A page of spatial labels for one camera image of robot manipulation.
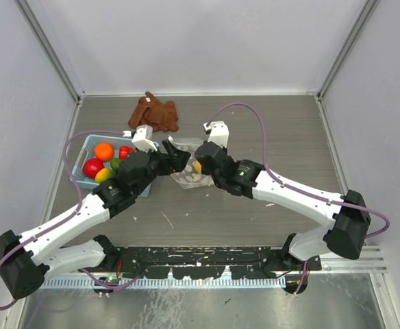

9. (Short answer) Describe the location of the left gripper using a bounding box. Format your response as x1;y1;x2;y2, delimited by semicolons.
134;139;189;196

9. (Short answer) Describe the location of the yellow peach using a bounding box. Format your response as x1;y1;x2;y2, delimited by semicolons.
193;161;202;173

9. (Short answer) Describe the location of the clear zip top bag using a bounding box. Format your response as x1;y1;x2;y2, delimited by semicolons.
171;137;213;189

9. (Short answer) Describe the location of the orange tangerine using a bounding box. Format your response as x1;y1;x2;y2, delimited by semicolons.
94;143;114;162

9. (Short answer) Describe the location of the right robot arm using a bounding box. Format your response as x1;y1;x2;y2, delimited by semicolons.
195;142;371;270

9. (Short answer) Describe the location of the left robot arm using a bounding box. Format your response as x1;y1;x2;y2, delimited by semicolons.
0;138;190;300

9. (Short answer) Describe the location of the brown cloth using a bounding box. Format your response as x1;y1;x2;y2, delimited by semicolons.
128;91;179;132

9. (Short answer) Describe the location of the red bell pepper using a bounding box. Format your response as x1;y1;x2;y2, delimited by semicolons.
118;145;135;160

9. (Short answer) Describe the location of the green yellow mango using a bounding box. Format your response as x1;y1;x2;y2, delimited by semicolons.
95;167;115;184

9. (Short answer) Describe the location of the red apple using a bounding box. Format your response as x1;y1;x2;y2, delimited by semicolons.
82;158;105;179

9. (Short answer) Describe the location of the light blue plastic basket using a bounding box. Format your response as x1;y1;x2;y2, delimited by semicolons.
72;134;134;190

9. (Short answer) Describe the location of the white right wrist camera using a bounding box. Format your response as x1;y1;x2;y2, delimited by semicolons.
203;121;229;148

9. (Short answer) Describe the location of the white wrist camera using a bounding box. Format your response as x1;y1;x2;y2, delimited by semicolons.
203;121;229;148
122;125;158;153

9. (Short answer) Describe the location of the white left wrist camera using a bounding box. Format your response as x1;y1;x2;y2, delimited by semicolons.
122;125;158;153

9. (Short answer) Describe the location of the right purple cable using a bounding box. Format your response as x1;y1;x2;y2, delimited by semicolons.
205;101;391;295

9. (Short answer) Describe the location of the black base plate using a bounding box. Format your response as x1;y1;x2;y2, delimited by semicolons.
86;247;321;280

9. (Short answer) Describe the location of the slotted cable duct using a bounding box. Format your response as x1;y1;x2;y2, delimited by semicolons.
40;275;286;289

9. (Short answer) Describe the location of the aluminium frame post left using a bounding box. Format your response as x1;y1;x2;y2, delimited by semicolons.
15;1;85;103

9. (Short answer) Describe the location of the aluminium frame post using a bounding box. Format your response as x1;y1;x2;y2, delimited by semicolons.
15;1;85;103
316;0;380;101

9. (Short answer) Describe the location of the aluminium frame post right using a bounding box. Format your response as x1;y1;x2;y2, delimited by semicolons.
316;0;380;101

